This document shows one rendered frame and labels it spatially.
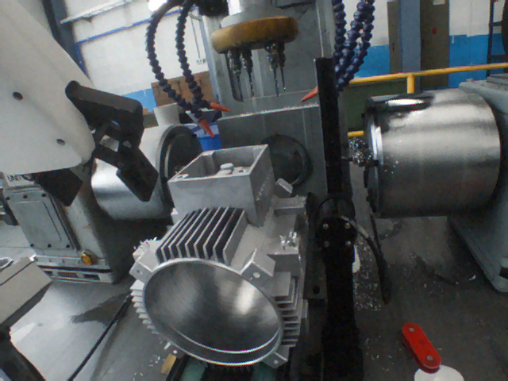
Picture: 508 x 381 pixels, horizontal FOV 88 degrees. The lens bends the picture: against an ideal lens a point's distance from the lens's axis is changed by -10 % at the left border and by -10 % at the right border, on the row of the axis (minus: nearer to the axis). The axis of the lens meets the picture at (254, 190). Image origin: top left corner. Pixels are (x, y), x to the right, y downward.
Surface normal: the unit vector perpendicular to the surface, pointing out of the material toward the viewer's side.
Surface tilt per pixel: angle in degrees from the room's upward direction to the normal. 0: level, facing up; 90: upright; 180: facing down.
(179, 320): 58
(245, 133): 90
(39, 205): 90
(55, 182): 90
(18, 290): 53
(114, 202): 92
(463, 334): 0
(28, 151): 119
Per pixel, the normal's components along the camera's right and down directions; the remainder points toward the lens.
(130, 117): -0.11, 0.81
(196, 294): 0.69, -0.58
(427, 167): -0.26, 0.26
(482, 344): -0.17, -0.91
